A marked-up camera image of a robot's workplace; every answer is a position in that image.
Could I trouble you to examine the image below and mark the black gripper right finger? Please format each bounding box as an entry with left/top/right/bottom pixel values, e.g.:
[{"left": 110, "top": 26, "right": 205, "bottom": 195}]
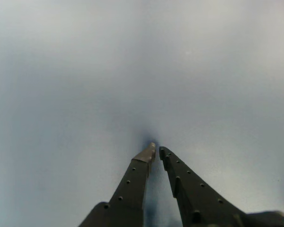
[{"left": 159, "top": 146, "right": 245, "bottom": 227}]

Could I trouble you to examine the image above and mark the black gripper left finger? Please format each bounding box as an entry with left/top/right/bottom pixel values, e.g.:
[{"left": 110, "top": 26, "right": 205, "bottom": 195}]
[{"left": 79, "top": 142, "right": 157, "bottom": 227}]

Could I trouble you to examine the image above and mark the dark blue-grey mat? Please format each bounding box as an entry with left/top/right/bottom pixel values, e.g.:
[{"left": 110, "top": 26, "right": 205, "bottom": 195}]
[{"left": 0, "top": 0, "right": 284, "bottom": 227}]

